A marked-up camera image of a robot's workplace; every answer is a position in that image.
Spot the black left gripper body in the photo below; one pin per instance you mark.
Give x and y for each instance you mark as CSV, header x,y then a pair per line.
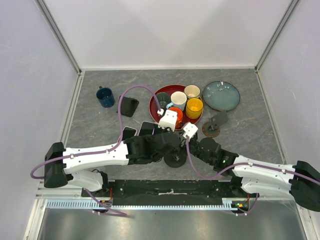
x,y
166,130

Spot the dark blue mug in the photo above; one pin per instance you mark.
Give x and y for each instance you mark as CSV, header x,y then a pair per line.
x,y
105,97

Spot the cream cup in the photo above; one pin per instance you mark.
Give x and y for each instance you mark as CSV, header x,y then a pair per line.
x,y
192,91

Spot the orange mug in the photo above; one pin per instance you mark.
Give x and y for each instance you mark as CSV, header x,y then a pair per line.
x,y
180,115

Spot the lavender case phone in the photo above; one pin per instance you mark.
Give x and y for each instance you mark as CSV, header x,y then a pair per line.
x,y
148,128

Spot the blue-green ceramic plate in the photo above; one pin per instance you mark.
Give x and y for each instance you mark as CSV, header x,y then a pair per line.
x,y
221,95

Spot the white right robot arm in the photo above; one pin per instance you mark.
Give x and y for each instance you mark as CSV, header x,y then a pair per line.
x,y
299,181

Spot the black folding phone stand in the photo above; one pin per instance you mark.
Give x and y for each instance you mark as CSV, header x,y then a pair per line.
x,y
128,106

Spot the round base phone stand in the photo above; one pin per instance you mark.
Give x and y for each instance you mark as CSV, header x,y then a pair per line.
x,y
211,128

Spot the black suction phone mount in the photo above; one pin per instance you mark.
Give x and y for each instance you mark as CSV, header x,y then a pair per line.
x,y
175,160

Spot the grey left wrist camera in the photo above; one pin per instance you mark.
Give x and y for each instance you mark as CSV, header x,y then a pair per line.
x,y
168,120

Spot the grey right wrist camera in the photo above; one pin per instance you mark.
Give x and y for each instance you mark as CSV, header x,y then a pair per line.
x,y
189,130

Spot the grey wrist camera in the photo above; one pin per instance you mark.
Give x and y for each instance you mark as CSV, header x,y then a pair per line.
x,y
168,120
189,130

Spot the white mug blue handle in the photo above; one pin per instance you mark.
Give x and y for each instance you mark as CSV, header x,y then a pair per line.
x,y
178,99

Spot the yellow cup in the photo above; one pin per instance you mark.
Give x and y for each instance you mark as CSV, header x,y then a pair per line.
x,y
194,108

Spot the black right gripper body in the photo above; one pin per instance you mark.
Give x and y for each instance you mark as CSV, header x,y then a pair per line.
x,y
194,148

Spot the dark grey cup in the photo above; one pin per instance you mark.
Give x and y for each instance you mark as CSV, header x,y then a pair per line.
x,y
163,99

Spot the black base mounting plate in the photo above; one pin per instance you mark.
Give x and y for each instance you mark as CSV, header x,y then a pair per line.
x,y
169,192

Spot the pink case phone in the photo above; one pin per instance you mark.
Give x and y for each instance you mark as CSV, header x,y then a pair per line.
x,y
128,135

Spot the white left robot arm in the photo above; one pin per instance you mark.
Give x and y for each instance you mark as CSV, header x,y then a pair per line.
x,y
70,165

